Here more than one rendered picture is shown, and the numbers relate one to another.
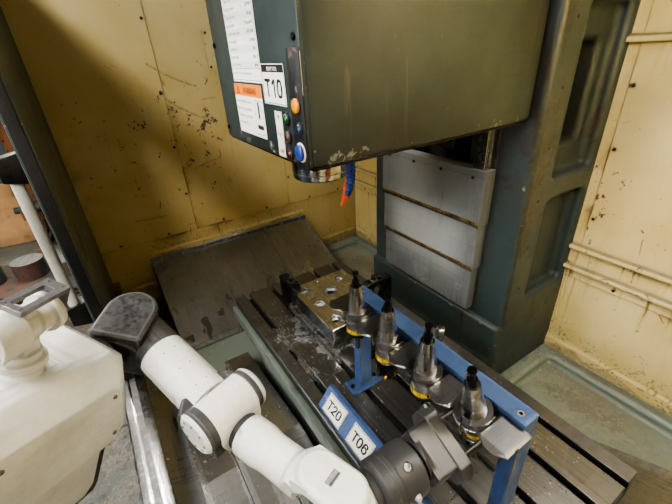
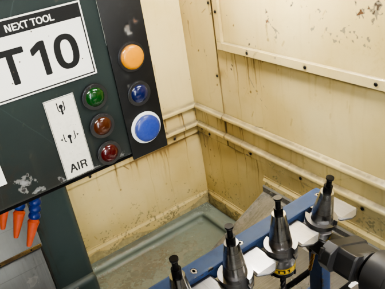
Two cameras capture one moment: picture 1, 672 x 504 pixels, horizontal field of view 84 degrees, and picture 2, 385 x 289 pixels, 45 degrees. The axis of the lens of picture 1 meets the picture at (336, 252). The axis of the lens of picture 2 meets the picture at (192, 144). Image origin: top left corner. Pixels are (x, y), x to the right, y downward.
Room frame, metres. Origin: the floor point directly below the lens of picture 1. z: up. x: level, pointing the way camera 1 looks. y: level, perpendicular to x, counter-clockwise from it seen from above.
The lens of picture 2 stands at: (0.63, 0.51, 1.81)
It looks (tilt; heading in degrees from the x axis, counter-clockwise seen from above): 28 degrees down; 271
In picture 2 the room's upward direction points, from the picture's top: 9 degrees counter-clockwise
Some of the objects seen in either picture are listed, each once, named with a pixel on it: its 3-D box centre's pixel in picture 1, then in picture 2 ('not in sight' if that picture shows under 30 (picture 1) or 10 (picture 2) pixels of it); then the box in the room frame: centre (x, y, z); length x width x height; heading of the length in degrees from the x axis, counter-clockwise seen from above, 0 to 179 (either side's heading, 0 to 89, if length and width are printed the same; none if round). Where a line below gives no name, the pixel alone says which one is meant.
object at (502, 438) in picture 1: (501, 437); (339, 209); (0.37, -0.24, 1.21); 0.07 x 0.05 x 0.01; 122
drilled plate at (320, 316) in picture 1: (338, 302); not in sight; (1.08, 0.00, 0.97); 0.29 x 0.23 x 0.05; 32
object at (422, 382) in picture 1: (424, 372); (281, 248); (0.51, -0.15, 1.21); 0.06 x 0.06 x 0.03
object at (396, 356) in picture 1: (405, 355); (259, 262); (0.55, -0.13, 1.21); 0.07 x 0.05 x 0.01; 122
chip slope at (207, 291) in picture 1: (262, 279); not in sight; (1.61, 0.38, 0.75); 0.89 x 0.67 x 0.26; 122
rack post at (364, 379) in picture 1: (362, 344); not in sight; (0.77, -0.06, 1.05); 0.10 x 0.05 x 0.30; 122
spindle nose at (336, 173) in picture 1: (319, 153); not in sight; (1.04, 0.03, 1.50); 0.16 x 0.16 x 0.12
